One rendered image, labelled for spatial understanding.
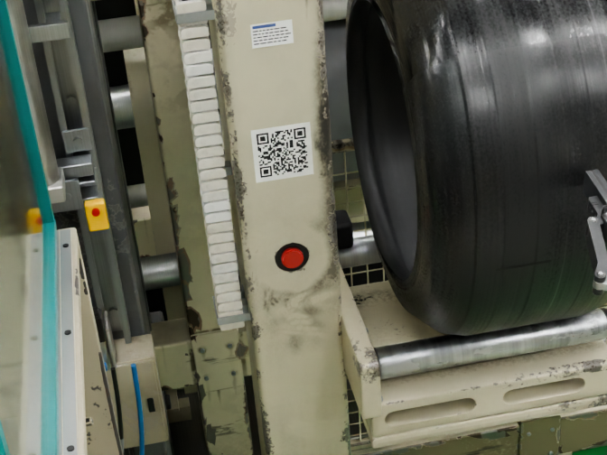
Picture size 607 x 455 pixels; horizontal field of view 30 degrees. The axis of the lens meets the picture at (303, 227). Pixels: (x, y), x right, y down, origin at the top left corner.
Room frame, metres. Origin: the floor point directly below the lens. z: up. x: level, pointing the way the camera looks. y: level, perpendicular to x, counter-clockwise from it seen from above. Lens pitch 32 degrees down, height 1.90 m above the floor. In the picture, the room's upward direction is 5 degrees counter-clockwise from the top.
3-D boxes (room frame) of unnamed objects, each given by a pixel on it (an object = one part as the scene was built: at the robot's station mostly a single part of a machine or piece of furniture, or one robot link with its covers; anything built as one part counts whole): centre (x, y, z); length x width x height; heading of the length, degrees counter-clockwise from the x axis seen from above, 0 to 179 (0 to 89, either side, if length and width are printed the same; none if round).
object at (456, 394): (1.24, -0.24, 0.83); 0.36 x 0.09 x 0.06; 98
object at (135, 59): (2.14, 0.30, 0.61); 0.33 x 0.06 x 0.86; 8
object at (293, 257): (1.26, 0.02, 1.06); 0.03 x 0.02 x 0.03; 98
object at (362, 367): (1.35, -0.05, 0.90); 0.40 x 0.03 x 0.10; 8
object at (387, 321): (1.38, -0.22, 0.80); 0.37 x 0.36 x 0.02; 8
